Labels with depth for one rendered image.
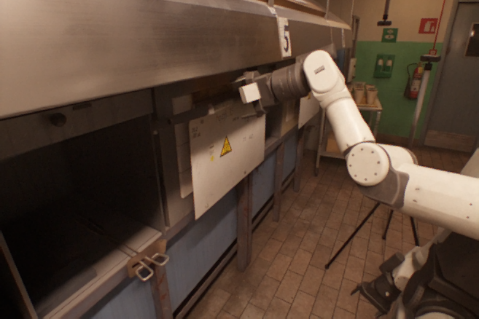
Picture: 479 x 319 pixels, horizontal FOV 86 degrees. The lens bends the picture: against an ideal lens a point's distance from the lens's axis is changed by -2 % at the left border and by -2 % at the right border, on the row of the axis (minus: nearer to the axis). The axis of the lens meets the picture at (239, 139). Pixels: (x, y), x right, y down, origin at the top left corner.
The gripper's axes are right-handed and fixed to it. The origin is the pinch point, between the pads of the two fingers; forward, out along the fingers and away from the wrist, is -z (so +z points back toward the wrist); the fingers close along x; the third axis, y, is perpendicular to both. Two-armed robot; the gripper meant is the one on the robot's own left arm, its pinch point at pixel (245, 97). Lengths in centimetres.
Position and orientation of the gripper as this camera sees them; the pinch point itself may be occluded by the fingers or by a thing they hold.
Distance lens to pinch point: 78.2
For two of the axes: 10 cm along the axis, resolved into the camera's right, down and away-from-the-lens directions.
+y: -5.0, 3.1, -8.1
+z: 8.1, -1.6, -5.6
